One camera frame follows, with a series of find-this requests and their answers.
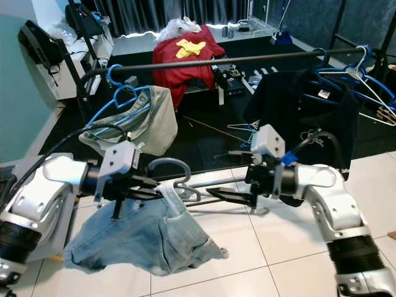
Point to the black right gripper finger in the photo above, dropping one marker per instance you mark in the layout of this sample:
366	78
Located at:
241	154
232	197

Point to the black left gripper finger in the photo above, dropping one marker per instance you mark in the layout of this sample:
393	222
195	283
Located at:
144	180
145	193

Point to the grey plastic hanger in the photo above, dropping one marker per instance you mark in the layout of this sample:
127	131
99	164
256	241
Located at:
167	159

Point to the blue denim shorts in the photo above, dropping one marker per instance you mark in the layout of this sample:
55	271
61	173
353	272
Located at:
142	238

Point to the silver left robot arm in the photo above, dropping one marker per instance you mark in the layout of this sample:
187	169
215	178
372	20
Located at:
37	204

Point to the white plastic hanger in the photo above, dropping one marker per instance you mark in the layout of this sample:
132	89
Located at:
371	99

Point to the grey shorts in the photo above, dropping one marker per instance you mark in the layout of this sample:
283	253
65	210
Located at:
161	120

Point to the black electronic equipment box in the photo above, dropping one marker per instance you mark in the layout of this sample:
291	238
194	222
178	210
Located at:
229	80

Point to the navy polo shirt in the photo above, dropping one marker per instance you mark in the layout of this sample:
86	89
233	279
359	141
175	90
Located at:
297	102

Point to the black metal clothes rack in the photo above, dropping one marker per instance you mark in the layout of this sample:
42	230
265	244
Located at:
223	62

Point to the red cloth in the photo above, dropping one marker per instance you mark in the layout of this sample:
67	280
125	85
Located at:
176	71

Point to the white shelf unit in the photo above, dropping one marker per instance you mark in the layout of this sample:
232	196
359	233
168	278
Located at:
68	83

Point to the yellow cloth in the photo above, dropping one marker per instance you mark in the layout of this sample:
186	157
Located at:
192	48

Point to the white plastic bag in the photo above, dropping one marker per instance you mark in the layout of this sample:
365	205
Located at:
179	28

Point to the dark pleated curtain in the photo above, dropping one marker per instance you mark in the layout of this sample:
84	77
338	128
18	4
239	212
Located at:
173	11

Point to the black backpack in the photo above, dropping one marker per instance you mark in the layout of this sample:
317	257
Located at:
42	46

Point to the dark bag with blue trim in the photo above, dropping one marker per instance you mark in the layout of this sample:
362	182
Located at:
83	18

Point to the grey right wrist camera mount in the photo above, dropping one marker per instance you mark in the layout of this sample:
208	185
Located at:
267	141

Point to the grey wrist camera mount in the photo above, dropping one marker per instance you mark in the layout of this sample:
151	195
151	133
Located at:
267	141
122	158

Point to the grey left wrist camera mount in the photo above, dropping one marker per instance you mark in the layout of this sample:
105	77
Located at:
122	158

